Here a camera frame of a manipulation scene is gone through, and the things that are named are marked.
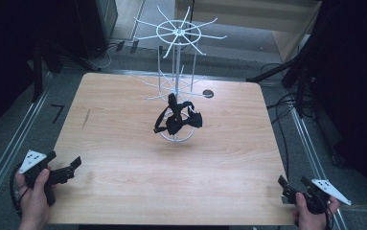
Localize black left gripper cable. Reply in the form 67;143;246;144
9;163;24;215

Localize black floor cables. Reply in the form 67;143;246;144
260;61;308;180

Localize dark cabinet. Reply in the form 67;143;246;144
74;0;120;60

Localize white wire display rack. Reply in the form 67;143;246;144
132;5;228;144

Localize black metal stand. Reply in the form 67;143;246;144
31;39;103;104
245;47;320;120

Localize light wooden platform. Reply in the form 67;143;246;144
174;0;323;63

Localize black bow tie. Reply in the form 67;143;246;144
176;101;204;129
153;92;185;136

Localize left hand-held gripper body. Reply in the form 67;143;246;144
18;149;76;207

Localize person's left hand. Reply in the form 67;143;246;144
13;168;58;225

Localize person's right hand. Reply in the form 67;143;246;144
292;192;341;230

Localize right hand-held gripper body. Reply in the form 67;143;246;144
282;177;353;216

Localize black floor tape mark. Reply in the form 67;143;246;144
50;103;66;125

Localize white floor cable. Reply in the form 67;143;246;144
96;43;119;69

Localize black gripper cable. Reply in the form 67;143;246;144
9;163;24;215
324;204;336;230

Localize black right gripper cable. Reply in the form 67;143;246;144
324;204;336;230

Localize metal floor rail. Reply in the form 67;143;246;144
289;107;349;230
0;72;54;213

